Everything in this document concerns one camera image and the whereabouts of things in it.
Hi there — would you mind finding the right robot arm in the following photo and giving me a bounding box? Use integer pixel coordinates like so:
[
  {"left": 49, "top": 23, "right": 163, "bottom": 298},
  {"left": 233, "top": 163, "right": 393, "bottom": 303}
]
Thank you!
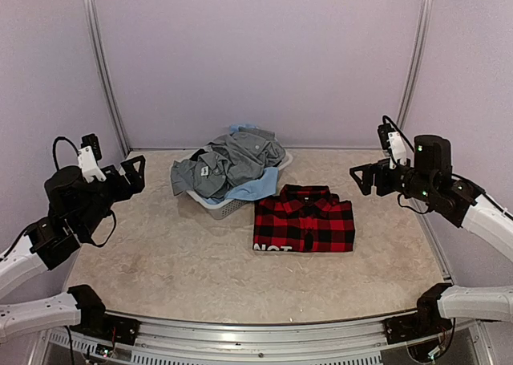
[{"left": 349, "top": 132, "right": 512, "bottom": 336}]

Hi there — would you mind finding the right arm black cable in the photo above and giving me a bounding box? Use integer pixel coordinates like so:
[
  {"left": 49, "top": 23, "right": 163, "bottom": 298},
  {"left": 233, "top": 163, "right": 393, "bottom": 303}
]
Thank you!
[{"left": 381, "top": 115, "right": 432, "bottom": 214}]

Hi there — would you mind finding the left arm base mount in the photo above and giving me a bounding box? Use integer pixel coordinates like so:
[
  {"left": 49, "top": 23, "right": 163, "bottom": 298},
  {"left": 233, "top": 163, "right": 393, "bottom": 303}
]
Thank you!
[{"left": 71, "top": 314, "right": 140, "bottom": 346}]

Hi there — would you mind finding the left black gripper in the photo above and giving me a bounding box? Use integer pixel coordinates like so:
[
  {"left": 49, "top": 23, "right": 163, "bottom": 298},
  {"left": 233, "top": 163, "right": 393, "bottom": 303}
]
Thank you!
[{"left": 75, "top": 154, "right": 143, "bottom": 237}]

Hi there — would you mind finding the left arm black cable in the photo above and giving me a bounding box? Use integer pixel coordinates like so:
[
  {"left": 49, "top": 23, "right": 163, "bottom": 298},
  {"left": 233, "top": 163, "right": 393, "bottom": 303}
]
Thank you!
[{"left": 52, "top": 136, "right": 118, "bottom": 248}]

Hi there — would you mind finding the right aluminium frame post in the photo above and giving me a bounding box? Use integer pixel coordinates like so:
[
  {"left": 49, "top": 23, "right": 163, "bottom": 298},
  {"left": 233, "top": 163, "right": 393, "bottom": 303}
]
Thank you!
[{"left": 397, "top": 0, "right": 434, "bottom": 130}]

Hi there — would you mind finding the left aluminium frame post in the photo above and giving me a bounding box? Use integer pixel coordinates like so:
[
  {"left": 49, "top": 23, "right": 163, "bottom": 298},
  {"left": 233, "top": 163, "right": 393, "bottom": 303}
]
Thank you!
[{"left": 83, "top": 0, "right": 131, "bottom": 156}]

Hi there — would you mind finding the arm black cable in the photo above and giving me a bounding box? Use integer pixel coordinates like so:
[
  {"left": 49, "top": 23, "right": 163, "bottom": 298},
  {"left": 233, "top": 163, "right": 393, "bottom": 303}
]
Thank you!
[
  {"left": 52, "top": 136, "right": 118, "bottom": 248},
  {"left": 381, "top": 115, "right": 432, "bottom": 214}
]

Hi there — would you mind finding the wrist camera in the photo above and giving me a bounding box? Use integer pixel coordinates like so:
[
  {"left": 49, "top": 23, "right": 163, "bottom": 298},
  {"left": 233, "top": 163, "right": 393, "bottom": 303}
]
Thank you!
[
  {"left": 378, "top": 115, "right": 410, "bottom": 169},
  {"left": 78, "top": 133, "right": 107, "bottom": 183}
]

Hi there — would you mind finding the light blue shirt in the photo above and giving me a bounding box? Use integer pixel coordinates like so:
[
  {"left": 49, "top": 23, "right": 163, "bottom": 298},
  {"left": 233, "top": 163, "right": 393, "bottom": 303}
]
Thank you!
[{"left": 224, "top": 124, "right": 285, "bottom": 201}]

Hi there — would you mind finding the grey long sleeve shirt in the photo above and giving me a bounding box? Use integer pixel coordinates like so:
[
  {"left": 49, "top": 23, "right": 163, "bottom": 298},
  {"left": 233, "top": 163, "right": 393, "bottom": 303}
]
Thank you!
[{"left": 170, "top": 128, "right": 288, "bottom": 201}]

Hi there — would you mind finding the aluminium frame post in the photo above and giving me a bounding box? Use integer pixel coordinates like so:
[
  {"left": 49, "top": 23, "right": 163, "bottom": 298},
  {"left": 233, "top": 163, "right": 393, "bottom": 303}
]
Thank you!
[
  {"left": 397, "top": 0, "right": 434, "bottom": 130},
  {"left": 83, "top": 0, "right": 131, "bottom": 156}
]

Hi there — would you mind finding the front aluminium rail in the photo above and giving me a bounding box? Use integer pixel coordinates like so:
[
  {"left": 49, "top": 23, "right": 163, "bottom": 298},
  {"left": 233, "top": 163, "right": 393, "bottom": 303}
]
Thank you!
[{"left": 28, "top": 315, "right": 495, "bottom": 364}]

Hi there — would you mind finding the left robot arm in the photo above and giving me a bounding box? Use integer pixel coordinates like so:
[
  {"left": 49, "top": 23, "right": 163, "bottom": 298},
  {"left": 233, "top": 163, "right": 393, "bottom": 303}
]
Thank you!
[{"left": 1, "top": 156, "right": 146, "bottom": 345}]

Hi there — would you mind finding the red black plaid shirt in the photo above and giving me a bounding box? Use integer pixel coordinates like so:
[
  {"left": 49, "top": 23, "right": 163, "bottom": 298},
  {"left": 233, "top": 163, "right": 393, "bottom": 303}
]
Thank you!
[{"left": 252, "top": 185, "right": 356, "bottom": 253}]

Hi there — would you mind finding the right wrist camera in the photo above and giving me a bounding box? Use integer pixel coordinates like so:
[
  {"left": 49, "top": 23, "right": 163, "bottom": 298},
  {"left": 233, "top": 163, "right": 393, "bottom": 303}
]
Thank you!
[{"left": 378, "top": 115, "right": 410, "bottom": 169}]

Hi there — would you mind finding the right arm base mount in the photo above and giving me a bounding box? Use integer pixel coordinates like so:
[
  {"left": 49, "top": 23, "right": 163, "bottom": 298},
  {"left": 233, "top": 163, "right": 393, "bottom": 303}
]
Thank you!
[{"left": 383, "top": 312, "right": 453, "bottom": 345}]

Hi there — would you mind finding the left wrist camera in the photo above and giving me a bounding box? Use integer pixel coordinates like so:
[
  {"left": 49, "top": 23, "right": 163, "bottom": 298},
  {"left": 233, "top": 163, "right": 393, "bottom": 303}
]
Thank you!
[{"left": 78, "top": 133, "right": 107, "bottom": 183}]

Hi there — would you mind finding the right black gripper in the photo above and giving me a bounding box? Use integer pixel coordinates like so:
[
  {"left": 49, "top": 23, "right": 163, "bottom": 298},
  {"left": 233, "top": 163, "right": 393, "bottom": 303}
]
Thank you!
[{"left": 351, "top": 157, "right": 437, "bottom": 203}]

